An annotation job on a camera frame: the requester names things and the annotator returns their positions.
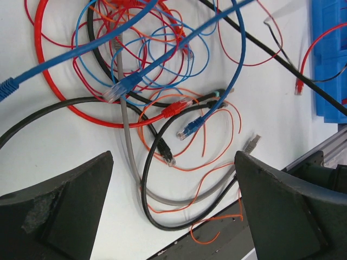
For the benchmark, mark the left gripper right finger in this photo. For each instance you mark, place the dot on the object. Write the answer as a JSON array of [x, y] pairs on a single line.
[[327, 208]]

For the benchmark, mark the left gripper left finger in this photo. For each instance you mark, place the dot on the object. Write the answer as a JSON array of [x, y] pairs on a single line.
[[57, 218]]

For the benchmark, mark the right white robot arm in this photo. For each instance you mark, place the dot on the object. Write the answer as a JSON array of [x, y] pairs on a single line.
[[311, 169]]

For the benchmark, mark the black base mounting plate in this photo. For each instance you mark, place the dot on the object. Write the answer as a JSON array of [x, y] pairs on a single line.
[[206, 238]]

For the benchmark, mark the blue plastic divided bin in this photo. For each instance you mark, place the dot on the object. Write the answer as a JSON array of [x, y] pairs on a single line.
[[329, 57]]

